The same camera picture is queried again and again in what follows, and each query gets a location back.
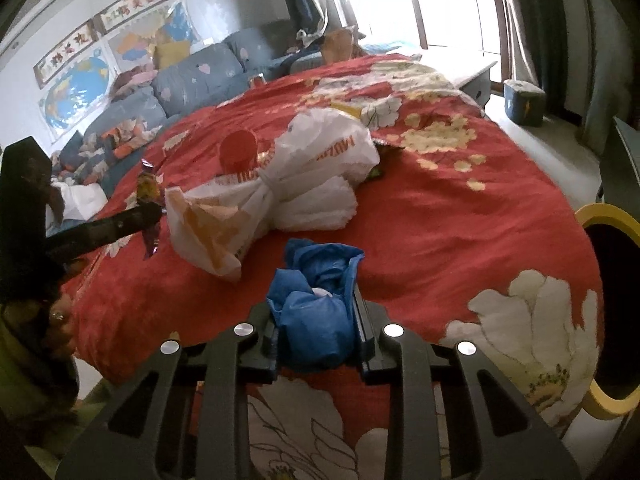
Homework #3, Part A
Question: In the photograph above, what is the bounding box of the black desk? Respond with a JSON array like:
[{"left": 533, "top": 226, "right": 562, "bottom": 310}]
[{"left": 597, "top": 116, "right": 640, "bottom": 206}]

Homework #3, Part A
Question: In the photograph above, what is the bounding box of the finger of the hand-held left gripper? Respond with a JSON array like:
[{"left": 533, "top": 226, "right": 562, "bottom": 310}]
[{"left": 45, "top": 204, "right": 163, "bottom": 261}]

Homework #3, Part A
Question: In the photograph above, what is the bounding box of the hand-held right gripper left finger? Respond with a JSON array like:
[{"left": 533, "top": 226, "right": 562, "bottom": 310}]
[{"left": 55, "top": 302, "right": 281, "bottom": 480}]

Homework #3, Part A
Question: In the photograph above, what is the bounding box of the colourful candy wrapper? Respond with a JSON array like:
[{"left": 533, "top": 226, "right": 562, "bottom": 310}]
[{"left": 136, "top": 159, "right": 163, "bottom": 261}]

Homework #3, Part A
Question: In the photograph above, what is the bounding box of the window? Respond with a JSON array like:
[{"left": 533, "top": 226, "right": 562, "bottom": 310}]
[{"left": 325, "top": 0, "right": 511, "bottom": 56}]

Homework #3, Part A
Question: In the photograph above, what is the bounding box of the white plastic bag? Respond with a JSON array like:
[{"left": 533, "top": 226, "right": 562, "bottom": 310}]
[{"left": 165, "top": 110, "right": 381, "bottom": 281}]

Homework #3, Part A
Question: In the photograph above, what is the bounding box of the yellow rimmed trash bin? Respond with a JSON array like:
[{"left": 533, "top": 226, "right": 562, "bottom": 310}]
[{"left": 574, "top": 203, "right": 640, "bottom": 420}]

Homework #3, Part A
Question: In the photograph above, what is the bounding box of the red floral blanket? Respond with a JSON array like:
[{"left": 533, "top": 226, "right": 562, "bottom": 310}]
[{"left": 65, "top": 52, "right": 606, "bottom": 480}]

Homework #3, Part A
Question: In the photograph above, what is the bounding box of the blue storage box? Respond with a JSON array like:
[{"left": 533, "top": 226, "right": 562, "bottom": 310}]
[{"left": 502, "top": 79, "right": 546, "bottom": 127}]

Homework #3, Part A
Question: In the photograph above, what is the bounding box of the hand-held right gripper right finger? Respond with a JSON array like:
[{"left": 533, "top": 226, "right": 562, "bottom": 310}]
[{"left": 352, "top": 280, "right": 581, "bottom": 480}]

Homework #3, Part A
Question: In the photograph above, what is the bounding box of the blue cloth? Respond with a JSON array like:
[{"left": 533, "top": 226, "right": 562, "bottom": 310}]
[{"left": 266, "top": 240, "right": 365, "bottom": 371}]

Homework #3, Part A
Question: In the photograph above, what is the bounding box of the framed calligraphy scroll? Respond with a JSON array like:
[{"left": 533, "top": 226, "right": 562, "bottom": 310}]
[
  {"left": 95, "top": 0, "right": 166, "bottom": 31},
  {"left": 32, "top": 20, "right": 96, "bottom": 83}
]

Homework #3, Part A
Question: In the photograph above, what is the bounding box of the person's left forearm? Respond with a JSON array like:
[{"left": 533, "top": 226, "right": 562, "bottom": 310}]
[{"left": 0, "top": 305, "right": 78, "bottom": 441}]

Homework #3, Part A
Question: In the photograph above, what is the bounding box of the patterned clothes pile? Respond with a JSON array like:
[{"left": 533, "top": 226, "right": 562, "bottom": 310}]
[{"left": 50, "top": 120, "right": 151, "bottom": 186}]

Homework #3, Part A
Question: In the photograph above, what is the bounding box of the person's left hand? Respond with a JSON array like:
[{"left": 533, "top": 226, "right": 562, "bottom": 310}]
[{"left": 42, "top": 292, "right": 76, "bottom": 356}]

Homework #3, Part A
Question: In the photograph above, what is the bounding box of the world map poster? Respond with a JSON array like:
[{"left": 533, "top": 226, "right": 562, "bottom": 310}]
[{"left": 40, "top": 42, "right": 118, "bottom": 136}]

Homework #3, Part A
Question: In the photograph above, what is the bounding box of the grey curtain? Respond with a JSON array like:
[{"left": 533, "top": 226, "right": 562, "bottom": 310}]
[{"left": 505, "top": 0, "right": 621, "bottom": 131}]

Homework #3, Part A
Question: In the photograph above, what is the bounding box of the country map poster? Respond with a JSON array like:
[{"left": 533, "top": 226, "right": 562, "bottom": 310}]
[{"left": 110, "top": 2, "right": 201, "bottom": 63}]

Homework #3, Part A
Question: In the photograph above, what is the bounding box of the yellow pillow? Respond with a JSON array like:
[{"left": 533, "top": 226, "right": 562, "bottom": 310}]
[{"left": 155, "top": 40, "right": 191, "bottom": 68}]

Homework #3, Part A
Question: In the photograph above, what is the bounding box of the brown plush toy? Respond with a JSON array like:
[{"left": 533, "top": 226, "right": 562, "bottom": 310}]
[{"left": 320, "top": 27, "right": 358, "bottom": 61}]

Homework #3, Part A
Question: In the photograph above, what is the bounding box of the blue grey sofa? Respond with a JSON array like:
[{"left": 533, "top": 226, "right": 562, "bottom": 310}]
[{"left": 82, "top": 27, "right": 281, "bottom": 161}]

